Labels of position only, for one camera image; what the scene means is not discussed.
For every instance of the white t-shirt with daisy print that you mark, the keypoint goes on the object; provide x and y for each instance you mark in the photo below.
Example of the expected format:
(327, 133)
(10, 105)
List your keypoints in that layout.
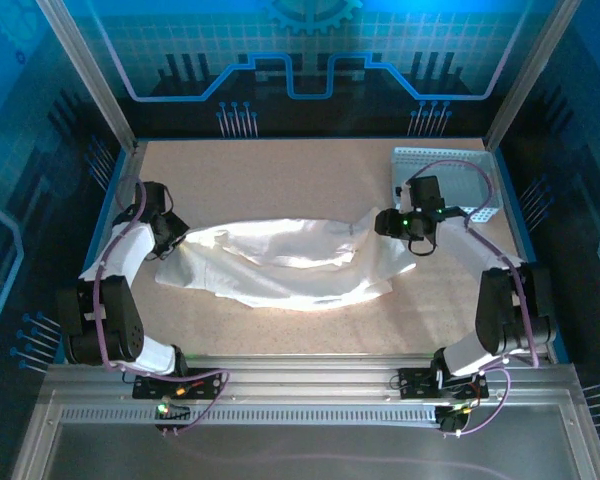
(290, 250)

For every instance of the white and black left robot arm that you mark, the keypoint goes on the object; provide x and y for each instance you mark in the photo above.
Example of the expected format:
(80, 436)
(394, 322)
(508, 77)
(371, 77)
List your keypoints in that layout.
(125, 250)

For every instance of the pale blue perforated basket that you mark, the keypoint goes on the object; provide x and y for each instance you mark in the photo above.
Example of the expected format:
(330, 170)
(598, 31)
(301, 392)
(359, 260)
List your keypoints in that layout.
(460, 192)

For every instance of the black controller box with LED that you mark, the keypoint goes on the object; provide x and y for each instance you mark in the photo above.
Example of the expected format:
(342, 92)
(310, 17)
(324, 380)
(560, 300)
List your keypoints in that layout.
(177, 412)
(452, 420)

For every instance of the grey metal panel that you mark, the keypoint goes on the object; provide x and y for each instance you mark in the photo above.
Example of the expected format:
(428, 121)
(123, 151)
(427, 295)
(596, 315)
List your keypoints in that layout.
(130, 450)

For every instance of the aluminium frame side rail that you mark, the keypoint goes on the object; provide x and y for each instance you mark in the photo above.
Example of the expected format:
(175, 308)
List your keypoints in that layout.
(132, 160)

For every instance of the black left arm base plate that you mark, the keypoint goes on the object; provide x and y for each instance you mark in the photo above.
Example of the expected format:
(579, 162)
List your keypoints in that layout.
(207, 384)

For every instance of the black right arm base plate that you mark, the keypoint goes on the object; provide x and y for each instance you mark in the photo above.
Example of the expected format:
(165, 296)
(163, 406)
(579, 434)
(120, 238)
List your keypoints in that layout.
(415, 382)

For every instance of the aluminium frame post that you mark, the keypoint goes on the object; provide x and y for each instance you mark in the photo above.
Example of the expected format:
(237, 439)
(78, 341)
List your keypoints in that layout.
(535, 70)
(95, 80)

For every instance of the aluminium frame cross rail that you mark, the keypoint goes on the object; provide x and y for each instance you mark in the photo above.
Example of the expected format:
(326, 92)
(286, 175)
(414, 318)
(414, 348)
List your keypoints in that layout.
(310, 375)

